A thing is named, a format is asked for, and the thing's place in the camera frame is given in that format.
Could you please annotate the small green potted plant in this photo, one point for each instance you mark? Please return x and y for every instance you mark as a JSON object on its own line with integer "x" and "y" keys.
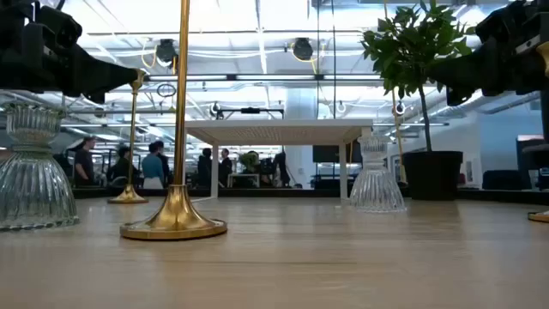
{"x": 249, "y": 161}

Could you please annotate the black ceiling spot lamp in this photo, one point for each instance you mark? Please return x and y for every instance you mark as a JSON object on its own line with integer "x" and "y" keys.
{"x": 302, "y": 48}
{"x": 165, "y": 50}

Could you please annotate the dark sofa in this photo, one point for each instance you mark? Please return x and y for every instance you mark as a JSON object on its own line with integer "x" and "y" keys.
{"x": 502, "y": 180}

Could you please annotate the white perforated raised platform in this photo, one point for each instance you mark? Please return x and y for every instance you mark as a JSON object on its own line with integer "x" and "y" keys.
{"x": 279, "y": 132}

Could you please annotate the clear ribbed glass candle holder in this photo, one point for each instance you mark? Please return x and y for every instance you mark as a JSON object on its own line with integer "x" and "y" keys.
{"x": 376, "y": 189}
{"x": 34, "y": 193}

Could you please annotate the long ceiling light bar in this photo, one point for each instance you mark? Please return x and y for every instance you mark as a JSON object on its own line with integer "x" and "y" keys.
{"x": 274, "y": 77}

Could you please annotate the black wall monitor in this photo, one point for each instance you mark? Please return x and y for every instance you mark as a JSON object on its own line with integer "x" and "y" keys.
{"x": 326, "y": 153}

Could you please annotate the black plant pot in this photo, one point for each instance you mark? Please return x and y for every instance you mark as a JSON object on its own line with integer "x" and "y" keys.
{"x": 432, "y": 176}

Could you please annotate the gold metal candlestick holder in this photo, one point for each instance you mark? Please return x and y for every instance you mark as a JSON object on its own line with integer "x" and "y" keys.
{"x": 180, "y": 129}
{"x": 128, "y": 195}

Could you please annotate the small white side table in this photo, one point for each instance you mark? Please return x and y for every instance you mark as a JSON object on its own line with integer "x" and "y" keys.
{"x": 243, "y": 175}

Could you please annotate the green leafy small tree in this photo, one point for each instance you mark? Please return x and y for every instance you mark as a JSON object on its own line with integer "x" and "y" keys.
{"x": 407, "y": 47}

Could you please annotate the person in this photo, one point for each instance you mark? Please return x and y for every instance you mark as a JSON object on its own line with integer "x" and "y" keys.
{"x": 84, "y": 165}
{"x": 205, "y": 169}
{"x": 281, "y": 169}
{"x": 225, "y": 167}
{"x": 152, "y": 169}
{"x": 122, "y": 169}
{"x": 164, "y": 161}

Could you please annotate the dark cabinet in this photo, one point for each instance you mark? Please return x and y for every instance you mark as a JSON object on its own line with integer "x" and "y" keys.
{"x": 529, "y": 165}

